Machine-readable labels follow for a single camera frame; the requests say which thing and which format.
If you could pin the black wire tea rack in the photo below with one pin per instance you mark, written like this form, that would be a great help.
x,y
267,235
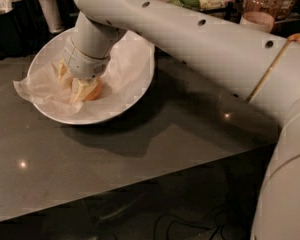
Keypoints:
x,y
217,8

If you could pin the clear plastic jar white label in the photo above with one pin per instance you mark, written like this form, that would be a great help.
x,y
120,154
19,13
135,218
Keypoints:
x,y
260,14

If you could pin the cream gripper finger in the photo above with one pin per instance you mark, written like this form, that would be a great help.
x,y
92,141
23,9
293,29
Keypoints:
x,y
77,89
64,74

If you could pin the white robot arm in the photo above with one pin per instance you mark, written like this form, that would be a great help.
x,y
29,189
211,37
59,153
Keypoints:
x,y
262,69

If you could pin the black condiment organizer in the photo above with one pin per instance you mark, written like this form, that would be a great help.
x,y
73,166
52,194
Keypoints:
x,y
17,28

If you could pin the white bowl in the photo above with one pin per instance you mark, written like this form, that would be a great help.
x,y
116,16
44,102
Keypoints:
x,y
130,84

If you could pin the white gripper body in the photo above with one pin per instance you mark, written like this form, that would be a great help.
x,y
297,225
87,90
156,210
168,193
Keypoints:
x,y
83,65

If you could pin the white crumpled paper liner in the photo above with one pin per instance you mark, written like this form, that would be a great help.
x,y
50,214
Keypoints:
x,y
130,70

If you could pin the white paper cup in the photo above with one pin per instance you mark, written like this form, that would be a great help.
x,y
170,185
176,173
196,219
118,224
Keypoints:
x,y
52,16

